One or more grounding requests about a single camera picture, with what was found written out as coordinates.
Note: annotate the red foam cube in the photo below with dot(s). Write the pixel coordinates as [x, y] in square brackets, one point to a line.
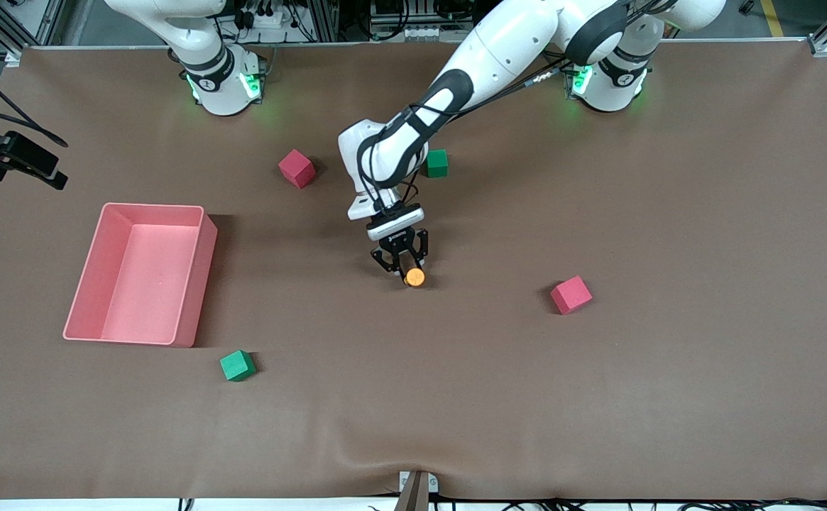
[297, 169]
[571, 295]

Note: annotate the small metal bracket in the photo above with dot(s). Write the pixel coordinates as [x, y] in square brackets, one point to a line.
[417, 481]

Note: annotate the brown table cover mat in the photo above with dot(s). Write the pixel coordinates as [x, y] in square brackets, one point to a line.
[456, 397]

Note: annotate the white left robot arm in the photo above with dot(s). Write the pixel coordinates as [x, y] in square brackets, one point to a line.
[498, 50]

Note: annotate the orange capped push button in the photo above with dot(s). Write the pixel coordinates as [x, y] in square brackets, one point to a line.
[414, 277]

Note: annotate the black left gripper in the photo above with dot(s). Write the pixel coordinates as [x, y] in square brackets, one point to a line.
[400, 248]

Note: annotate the white power strip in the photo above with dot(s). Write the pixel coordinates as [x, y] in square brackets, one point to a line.
[420, 33]

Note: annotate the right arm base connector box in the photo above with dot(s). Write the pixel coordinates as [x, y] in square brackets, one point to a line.
[253, 79]

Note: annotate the pink plastic bin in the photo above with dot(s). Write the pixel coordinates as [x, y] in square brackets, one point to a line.
[143, 284]

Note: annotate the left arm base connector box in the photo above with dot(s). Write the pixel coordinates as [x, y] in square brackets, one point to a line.
[582, 79]

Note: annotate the green foam cube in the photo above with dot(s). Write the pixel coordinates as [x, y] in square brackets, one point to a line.
[439, 163]
[236, 366]

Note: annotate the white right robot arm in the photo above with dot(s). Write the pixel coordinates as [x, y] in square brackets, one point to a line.
[218, 78]

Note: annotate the brown camera pole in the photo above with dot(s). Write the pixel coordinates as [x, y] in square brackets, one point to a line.
[413, 497]

